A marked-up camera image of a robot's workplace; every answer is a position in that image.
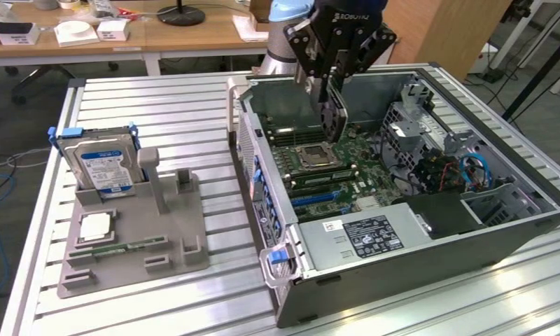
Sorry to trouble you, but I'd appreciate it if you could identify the silver metal disk bay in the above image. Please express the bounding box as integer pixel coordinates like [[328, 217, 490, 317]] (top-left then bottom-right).
[[382, 82, 450, 169]]

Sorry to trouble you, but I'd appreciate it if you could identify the red wire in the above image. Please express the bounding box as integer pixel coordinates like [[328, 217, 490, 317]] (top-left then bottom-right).
[[436, 157, 452, 192]]

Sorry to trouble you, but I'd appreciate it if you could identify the black floor adapter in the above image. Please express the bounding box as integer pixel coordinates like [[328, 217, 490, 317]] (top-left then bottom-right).
[[482, 69, 510, 84]]

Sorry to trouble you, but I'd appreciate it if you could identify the blue wire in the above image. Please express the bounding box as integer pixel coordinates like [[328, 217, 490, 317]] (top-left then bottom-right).
[[458, 152, 495, 193]]

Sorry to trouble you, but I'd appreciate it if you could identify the perforated metal disk bay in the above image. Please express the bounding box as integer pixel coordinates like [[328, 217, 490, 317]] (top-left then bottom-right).
[[460, 181, 550, 227]]

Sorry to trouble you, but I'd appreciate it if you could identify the grey plastic parts rack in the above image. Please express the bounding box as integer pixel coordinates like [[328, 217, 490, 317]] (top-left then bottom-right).
[[57, 146, 212, 299]]

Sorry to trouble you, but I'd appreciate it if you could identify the white table frame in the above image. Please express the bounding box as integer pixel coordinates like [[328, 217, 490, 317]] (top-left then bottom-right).
[[487, 0, 560, 71]]

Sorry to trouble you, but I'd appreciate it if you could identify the loose green RAM stick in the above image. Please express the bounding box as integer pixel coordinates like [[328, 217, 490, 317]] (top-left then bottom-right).
[[69, 237, 168, 259]]

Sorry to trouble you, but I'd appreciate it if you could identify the brown cardboard box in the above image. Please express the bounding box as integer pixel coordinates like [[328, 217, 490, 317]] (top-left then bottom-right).
[[249, 0, 272, 24]]

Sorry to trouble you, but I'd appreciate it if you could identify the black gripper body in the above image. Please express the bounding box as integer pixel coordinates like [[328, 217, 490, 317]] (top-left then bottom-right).
[[310, 0, 388, 54]]

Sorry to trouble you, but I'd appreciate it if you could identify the black graphics card silver bracket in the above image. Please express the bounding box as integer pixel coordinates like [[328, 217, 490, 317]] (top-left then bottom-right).
[[304, 66, 351, 144]]

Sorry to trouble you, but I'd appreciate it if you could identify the blue expansion slot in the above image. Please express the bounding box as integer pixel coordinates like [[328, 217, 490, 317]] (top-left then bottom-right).
[[291, 194, 340, 208]]

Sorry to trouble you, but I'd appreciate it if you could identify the white floor box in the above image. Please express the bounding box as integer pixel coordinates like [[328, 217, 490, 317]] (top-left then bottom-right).
[[468, 43, 502, 75]]

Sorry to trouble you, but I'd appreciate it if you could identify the blue floor cable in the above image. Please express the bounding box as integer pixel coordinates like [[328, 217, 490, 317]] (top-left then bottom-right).
[[0, 167, 19, 302]]

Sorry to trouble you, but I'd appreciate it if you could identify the CPU socket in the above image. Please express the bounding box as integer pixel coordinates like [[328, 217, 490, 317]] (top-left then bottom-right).
[[294, 142, 340, 169]]

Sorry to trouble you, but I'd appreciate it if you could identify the blue case latch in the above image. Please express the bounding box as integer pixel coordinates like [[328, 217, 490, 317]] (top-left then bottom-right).
[[267, 246, 290, 267]]

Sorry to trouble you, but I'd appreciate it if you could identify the black lamp base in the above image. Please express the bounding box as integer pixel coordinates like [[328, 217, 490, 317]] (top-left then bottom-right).
[[157, 0, 207, 27]]

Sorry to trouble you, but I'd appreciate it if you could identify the green motherboard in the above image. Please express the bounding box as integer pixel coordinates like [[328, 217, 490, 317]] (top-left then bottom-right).
[[256, 111, 407, 225]]

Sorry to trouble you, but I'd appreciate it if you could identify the white paper stack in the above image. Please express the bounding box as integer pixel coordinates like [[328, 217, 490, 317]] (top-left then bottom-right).
[[232, 14, 269, 43]]

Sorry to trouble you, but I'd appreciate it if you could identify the black expansion slot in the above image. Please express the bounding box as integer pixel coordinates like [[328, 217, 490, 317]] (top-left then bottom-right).
[[288, 186, 334, 197]]

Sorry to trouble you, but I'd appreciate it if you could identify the white round holder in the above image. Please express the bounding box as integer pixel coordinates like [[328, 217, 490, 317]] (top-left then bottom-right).
[[55, 20, 101, 48]]

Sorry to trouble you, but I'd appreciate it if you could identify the white box black lid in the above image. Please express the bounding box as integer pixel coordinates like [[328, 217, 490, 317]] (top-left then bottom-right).
[[0, 21, 43, 46]]

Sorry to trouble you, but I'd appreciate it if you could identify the black chair base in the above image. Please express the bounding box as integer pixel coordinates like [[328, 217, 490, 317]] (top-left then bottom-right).
[[7, 61, 120, 105]]

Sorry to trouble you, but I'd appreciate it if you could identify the grey floor cable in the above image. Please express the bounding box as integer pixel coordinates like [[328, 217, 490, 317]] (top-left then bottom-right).
[[0, 148, 48, 169]]

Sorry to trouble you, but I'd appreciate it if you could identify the grey power supply unit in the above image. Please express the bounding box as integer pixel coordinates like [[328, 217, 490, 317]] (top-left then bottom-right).
[[298, 202, 434, 272]]

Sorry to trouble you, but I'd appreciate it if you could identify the silver CPU chip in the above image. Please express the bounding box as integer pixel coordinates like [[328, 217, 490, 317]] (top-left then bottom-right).
[[79, 213, 113, 242]]

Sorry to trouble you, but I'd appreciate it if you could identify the black open PC case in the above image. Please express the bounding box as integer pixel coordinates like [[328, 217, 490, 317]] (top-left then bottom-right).
[[225, 62, 560, 330]]

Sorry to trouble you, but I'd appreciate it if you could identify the hard disk in blue carrier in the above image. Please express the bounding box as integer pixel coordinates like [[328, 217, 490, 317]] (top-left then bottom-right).
[[48, 122, 141, 201]]

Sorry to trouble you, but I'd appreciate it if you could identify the installed green RAM stick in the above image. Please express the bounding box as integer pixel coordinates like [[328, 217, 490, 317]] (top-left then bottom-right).
[[269, 126, 324, 136], [287, 169, 356, 180]]

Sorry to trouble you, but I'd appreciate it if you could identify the black slanted pole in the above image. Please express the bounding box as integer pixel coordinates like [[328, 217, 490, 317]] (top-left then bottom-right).
[[502, 20, 560, 120]]

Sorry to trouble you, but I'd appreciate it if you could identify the small white box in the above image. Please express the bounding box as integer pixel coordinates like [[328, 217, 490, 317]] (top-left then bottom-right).
[[96, 19, 132, 42]]

